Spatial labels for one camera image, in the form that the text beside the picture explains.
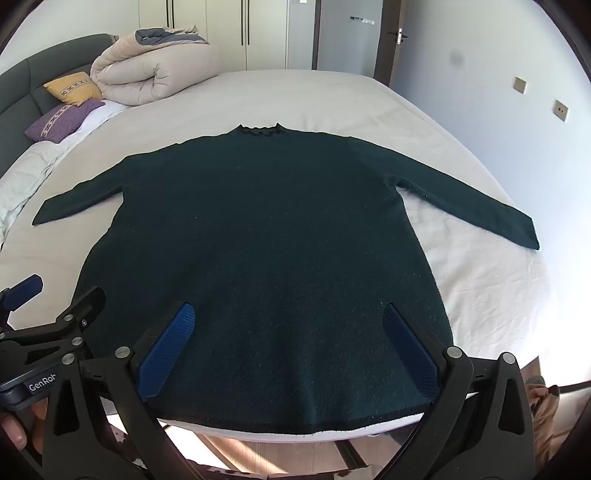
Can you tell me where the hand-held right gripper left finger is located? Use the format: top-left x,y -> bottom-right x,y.
28,301 -> 199,480

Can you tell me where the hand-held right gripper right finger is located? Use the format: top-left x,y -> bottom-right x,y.
382,302 -> 537,480

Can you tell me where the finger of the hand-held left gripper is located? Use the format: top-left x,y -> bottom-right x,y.
0,274 -> 45,329
0,286 -> 108,370

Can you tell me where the dark green sweater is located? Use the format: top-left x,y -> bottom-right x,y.
32,122 -> 541,437

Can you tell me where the person's left hand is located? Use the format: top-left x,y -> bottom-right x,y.
0,399 -> 51,452

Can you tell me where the white crumpled sheet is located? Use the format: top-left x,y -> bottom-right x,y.
0,99 -> 134,250

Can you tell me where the person's leg in beige trousers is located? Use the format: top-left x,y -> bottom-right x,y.
526,374 -> 561,467

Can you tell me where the purple patterned pillow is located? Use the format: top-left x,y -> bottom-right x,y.
24,98 -> 106,143

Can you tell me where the yellow patterned pillow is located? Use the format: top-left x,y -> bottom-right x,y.
44,71 -> 103,104

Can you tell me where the rolled beige duvet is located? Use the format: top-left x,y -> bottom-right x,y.
90,28 -> 221,108

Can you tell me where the bed with white sheet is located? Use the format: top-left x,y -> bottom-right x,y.
0,69 -> 571,445

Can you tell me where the white wardrobe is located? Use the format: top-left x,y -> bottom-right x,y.
139,0 -> 289,72

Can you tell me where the grey door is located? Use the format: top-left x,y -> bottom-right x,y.
316,0 -> 402,79

